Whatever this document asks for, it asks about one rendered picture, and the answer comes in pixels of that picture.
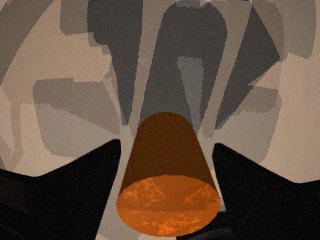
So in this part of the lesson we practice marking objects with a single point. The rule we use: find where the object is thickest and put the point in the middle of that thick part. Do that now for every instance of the orange knob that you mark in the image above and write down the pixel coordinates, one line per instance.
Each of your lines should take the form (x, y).
(167, 190)

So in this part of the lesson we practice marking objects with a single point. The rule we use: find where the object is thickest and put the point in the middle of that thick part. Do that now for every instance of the black round pedestal with silver shaft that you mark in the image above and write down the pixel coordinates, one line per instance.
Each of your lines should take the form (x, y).
(218, 229)

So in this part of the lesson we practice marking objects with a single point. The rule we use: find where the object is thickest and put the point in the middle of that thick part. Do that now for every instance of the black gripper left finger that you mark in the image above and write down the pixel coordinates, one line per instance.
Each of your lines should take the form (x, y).
(68, 203)

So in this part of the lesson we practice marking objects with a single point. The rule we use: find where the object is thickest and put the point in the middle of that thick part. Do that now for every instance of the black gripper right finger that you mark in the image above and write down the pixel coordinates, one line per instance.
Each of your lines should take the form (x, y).
(260, 204)

